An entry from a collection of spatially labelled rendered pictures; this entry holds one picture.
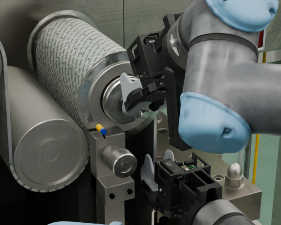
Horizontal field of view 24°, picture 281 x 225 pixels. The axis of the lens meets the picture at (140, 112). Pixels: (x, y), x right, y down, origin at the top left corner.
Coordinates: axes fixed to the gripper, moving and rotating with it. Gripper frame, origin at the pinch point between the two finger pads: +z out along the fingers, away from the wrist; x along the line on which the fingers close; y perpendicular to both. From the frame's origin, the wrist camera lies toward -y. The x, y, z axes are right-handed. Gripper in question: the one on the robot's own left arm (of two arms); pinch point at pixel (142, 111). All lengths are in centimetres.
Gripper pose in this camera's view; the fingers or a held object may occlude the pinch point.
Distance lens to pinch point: 98.9
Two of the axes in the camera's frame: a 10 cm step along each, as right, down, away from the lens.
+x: -9.0, 1.8, -4.0
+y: -2.8, -9.4, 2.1
